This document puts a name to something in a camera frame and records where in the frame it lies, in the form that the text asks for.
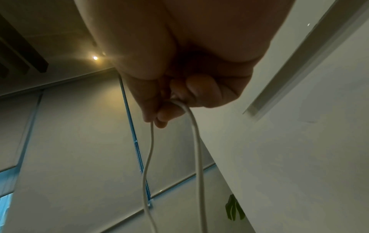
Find person's right hand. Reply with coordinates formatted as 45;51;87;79
73;0;296;129

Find dark wooden ceiling slats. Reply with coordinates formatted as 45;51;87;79
0;13;50;79

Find grey roller blind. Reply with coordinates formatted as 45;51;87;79
95;95;246;233
3;71;145;233
0;89;44;171

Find white cable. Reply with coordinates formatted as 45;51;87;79
141;97;207;233

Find green plant leaf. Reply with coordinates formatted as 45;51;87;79
225;194;246;221

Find white ceiling light channel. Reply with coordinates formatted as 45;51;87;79
243;0;369;124

